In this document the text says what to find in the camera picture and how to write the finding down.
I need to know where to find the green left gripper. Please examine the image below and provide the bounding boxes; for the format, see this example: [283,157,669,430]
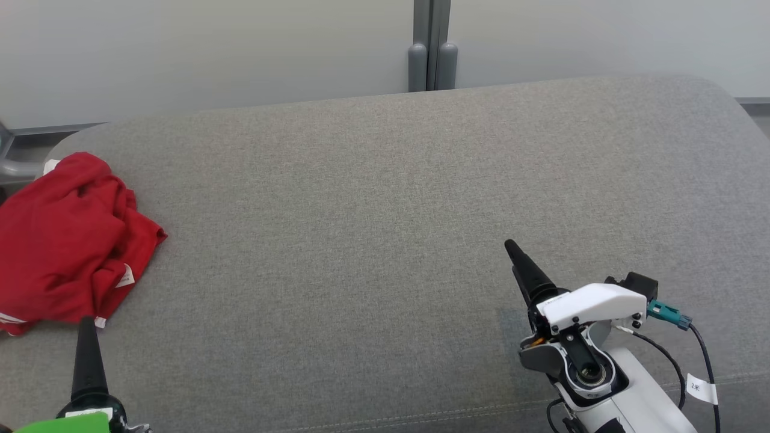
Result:
[15,317,151,433]

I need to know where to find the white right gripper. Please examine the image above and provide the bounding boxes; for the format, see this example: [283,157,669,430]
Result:
[504,239,649,351]

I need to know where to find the red white sports jersey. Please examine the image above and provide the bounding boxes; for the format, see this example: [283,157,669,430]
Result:
[12,152,168,283]

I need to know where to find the grey chair base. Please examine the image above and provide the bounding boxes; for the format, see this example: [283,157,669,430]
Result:
[0,120,44,205]

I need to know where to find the teal right camera connector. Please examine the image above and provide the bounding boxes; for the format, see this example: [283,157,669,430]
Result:
[647,299,692,330]

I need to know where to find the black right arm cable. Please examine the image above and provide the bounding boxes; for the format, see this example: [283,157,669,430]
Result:
[614,324,721,433]

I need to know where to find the white right cable label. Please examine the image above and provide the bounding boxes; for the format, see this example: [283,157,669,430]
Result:
[686,374,719,405]

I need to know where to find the grey partition post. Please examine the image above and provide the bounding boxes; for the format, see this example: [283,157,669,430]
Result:
[408,0,459,92]

